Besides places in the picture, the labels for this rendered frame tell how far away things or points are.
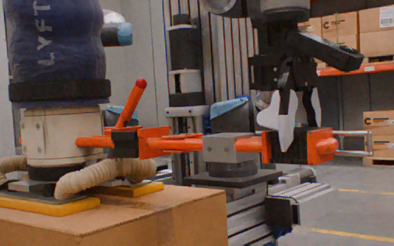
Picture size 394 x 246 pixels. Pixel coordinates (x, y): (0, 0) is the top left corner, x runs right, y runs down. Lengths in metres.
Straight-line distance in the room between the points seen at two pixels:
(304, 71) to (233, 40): 1.04
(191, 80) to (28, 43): 0.76
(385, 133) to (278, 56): 7.66
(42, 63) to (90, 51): 0.11
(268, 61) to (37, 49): 0.52
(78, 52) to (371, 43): 7.51
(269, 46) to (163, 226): 0.41
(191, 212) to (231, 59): 0.86
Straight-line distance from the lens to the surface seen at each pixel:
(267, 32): 0.81
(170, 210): 1.01
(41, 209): 1.05
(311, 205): 1.62
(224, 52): 1.78
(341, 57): 0.76
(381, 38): 8.39
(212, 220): 1.12
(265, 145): 0.79
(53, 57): 1.11
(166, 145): 0.93
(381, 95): 9.77
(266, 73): 0.80
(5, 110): 4.79
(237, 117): 1.51
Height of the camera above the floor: 1.28
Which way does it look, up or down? 3 degrees down
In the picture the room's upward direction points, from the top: 4 degrees counter-clockwise
